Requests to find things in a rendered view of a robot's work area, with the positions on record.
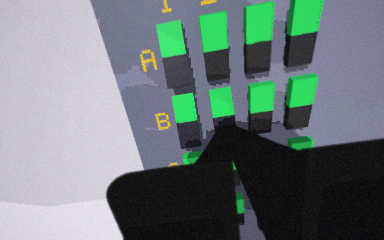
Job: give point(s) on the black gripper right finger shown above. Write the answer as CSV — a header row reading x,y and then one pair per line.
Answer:
x,y
284,185

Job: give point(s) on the grey switch panel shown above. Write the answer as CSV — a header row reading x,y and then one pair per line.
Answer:
x,y
302,73

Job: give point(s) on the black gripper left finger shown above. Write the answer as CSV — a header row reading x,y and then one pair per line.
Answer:
x,y
203,189

